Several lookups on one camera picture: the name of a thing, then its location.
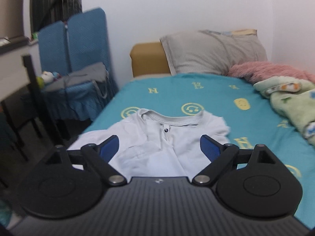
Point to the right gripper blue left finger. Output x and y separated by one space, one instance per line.
109 148

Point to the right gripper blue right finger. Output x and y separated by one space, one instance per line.
210 147

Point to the white polo shirt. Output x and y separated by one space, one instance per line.
154 145

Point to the teal smiley bed sheet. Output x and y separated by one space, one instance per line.
249 116

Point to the grey cloth on chair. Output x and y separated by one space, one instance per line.
96 73

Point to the pink fluffy blanket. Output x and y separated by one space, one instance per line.
254 72

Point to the green plush toy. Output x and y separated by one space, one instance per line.
46 78

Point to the green cartoon fleece blanket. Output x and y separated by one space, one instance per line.
291 98

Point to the mustard yellow headboard cushion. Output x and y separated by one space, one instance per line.
149 59

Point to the blue covered chair right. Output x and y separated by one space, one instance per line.
88 44

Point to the black desk leg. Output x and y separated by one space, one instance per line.
39 103

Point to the white desk with dark top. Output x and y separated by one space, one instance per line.
14 74

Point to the yellow pillow behind grey pillow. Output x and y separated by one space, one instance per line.
241 32

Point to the dark window with bars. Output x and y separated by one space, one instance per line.
46 12

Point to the cardboard box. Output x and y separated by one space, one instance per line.
11 18

